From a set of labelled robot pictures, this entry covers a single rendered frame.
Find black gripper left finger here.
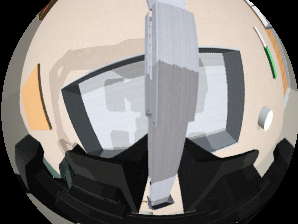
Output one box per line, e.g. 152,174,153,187
65,133,149,214

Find light wooden board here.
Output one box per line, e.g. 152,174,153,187
21,63,52,131

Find green and white flat bar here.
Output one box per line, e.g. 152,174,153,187
254,27,277,80

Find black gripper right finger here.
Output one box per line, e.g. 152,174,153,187
177,137,259,213

